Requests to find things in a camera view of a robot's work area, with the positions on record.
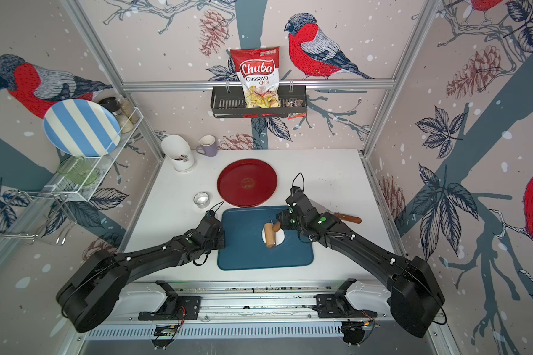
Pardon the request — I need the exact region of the white dough piece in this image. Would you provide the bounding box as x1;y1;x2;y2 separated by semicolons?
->
262;229;285;248

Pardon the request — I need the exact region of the wooden rolling pin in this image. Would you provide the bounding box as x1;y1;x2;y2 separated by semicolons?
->
263;222;282;239

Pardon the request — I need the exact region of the teal plastic tray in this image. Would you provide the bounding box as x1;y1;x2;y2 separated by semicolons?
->
218;206;314;271

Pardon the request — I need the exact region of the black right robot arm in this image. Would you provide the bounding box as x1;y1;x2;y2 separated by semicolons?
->
277;186;445;337

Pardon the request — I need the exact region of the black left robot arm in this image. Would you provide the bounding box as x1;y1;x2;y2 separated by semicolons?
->
56;210;225;333

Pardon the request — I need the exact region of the small round metal cutter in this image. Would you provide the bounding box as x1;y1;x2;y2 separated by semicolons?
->
193;192;210;209

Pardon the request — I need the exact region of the round red tray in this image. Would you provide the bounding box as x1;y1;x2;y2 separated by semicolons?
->
217;158;278;208

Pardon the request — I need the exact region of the purple mug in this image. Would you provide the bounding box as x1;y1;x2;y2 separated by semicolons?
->
196;135;218;158

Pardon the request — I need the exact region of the white cutlery holder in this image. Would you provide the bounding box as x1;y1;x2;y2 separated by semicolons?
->
161;135;196;172

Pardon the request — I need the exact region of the green glass cup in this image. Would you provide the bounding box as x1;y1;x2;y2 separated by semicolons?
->
57;156;98;186

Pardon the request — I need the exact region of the red cassava chips bag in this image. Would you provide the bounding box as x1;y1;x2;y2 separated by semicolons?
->
230;47;280;103

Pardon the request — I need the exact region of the dark lid spice jar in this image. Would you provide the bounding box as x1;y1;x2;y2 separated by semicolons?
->
98;97;122;116

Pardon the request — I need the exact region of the blue white striped plate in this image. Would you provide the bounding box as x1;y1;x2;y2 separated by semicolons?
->
44;99;121;158

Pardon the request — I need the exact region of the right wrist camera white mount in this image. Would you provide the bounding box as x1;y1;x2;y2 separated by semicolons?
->
286;186;307;209

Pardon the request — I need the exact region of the metal spatula wooden handle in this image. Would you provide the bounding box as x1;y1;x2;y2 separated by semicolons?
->
334;213;362;224

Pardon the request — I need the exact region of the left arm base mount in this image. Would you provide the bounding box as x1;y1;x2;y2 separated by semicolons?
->
138;281;202;321

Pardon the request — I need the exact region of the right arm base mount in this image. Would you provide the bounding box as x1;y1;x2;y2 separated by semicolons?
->
312;278;378;320

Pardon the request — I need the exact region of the black wire wall basket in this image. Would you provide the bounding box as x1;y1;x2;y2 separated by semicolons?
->
210;86;307;118

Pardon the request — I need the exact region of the white wire wall shelf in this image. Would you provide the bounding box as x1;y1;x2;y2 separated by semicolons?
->
0;108;144;246

